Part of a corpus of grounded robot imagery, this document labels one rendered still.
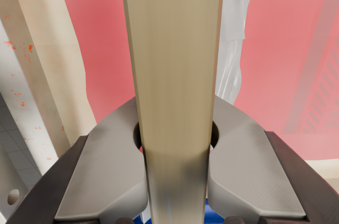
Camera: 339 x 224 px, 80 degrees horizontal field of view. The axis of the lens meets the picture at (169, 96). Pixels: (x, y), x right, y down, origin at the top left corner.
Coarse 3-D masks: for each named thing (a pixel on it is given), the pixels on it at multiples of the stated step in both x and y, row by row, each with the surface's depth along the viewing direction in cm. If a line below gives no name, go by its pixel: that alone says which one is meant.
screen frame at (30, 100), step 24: (0, 0) 20; (0, 24) 20; (24, 24) 23; (0, 48) 22; (24, 48) 23; (0, 72) 23; (24, 72) 23; (24, 96) 24; (48, 96) 28; (24, 120) 26; (48, 120) 27; (48, 144) 28; (48, 168) 31
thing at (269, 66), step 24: (96, 48) 25; (120, 48) 25; (264, 48) 25; (288, 48) 25; (96, 72) 27; (120, 72) 27; (264, 72) 27; (288, 72) 27; (96, 96) 28; (120, 96) 28; (240, 96) 28; (264, 96) 28; (288, 96) 28; (96, 120) 30; (264, 120) 30; (288, 144) 33; (312, 144) 33; (336, 144) 33
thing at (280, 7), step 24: (72, 0) 22; (96, 0) 22; (120, 0) 22; (264, 0) 22; (288, 0) 22; (312, 0) 22; (72, 24) 24; (96, 24) 24; (120, 24) 24; (264, 24) 24; (288, 24) 24
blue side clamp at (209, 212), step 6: (210, 210) 34; (138, 216) 35; (204, 216) 35; (210, 216) 35; (216, 216) 35; (138, 222) 35; (150, 222) 35; (204, 222) 34; (210, 222) 34; (216, 222) 34; (222, 222) 34
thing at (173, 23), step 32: (128, 0) 6; (160, 0) 6; (192, 0) 6; (128, 32) 6; (160, 32) 6; (192, 32) 6; (160, 64) 6; (192, 64) 6; (160, 96) 7; (192, 96) 7; (160, 128) 8; (192, 128) 8; (160, 160) 9; (192, 160) 9; (160, 192) 10; (192, 192) 10
